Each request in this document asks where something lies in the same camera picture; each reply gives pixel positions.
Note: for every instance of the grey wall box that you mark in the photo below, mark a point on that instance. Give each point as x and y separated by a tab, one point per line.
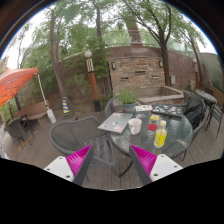
173	79

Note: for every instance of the black jacket on chair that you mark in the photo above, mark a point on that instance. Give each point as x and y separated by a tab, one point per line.
194	111

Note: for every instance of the dark metal patio chair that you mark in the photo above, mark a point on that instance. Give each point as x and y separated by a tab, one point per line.
216	113

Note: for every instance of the yellow-labelled clear drink bottle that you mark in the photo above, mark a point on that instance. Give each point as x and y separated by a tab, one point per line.
160	136

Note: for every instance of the dark-trunk branching tree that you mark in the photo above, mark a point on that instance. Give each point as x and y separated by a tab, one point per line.
164	63

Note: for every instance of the blue yellow striped cone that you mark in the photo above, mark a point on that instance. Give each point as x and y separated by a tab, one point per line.
65	106

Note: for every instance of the orange patio umbrella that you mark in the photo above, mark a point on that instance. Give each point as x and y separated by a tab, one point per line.
15	81

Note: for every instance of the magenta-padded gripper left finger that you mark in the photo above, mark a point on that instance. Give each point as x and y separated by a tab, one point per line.
60	166

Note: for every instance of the yellow square card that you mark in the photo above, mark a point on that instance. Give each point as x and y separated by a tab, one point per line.
154	117

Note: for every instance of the silver laptop with stickers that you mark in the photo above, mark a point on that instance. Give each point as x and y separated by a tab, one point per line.
115	122

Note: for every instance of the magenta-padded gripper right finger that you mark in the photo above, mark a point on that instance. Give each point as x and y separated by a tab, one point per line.
163	166

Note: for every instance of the wooden bench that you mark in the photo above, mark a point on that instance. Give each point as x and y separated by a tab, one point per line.
31	111

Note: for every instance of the white umbrella base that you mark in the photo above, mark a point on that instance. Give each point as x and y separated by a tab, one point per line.
51	116

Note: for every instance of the flat round red coaster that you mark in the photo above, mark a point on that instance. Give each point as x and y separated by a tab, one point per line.
152	127

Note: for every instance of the green plant in teal pot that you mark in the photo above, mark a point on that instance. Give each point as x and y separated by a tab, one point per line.
128	98

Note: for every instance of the wooden lamp post with globe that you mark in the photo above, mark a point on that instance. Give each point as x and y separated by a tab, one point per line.
92	83

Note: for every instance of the white ceramic mug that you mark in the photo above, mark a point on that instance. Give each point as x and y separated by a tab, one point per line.
135	126

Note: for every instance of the white printed card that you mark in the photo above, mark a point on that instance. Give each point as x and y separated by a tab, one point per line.
143	108

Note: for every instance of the small colourful printed card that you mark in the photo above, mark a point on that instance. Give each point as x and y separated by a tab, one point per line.
141	116

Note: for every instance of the slender brown-trunk tree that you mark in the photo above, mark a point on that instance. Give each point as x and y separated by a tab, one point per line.
55	60

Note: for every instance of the black wall lamp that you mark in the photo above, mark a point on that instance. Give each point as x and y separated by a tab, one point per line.
113	65
160	63

